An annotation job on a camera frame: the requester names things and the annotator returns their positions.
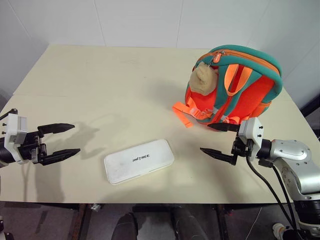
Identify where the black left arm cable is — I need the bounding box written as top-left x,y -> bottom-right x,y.
0,107 -> 18,121

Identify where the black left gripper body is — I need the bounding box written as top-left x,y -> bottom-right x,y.
17,131 -> 48,165

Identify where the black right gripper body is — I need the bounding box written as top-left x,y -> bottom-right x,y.
230,136 -> 254,166

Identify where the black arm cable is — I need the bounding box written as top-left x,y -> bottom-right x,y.
258,159 -> 299,231
245,142 -> 301,233
0,107 -> 18,121

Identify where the orange and teal backpack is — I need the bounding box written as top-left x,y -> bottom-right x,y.
171,44 -> 284,129

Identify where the white rectangular case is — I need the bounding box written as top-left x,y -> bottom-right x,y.
103,138 -> 176,186

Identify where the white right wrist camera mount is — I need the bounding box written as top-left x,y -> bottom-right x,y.
237,117 -> 264,161

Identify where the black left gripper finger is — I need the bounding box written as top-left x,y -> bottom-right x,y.
39,148 -> 82,167
37,122 -> 76,137

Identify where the dark table frame leg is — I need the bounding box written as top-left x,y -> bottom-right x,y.
71,203 -> 89,240
216,203 -> 232,240

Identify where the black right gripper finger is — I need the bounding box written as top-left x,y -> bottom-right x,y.
199,147 -> 237,166
207,122 -> 241,133

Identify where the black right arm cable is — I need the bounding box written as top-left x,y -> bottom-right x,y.
245,142 -> 301,233
258,159 -> 299,231

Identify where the beige plush toy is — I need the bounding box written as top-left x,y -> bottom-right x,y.
187,62 -> 219,97

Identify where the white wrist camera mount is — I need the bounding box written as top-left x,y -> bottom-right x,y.
237,117 -> 264,161
3,112 -> 28,165

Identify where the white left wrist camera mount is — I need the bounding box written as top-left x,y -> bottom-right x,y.
3,112 -> 28,165

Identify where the orange zipper pull tag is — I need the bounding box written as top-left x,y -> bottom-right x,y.
212,50 -> 223,65

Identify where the white round object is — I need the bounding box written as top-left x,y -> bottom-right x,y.
271,222 -> 287,238

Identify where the dark rounded shape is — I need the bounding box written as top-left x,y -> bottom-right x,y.
116,211 -> 139,240
170,206 -> 210,240

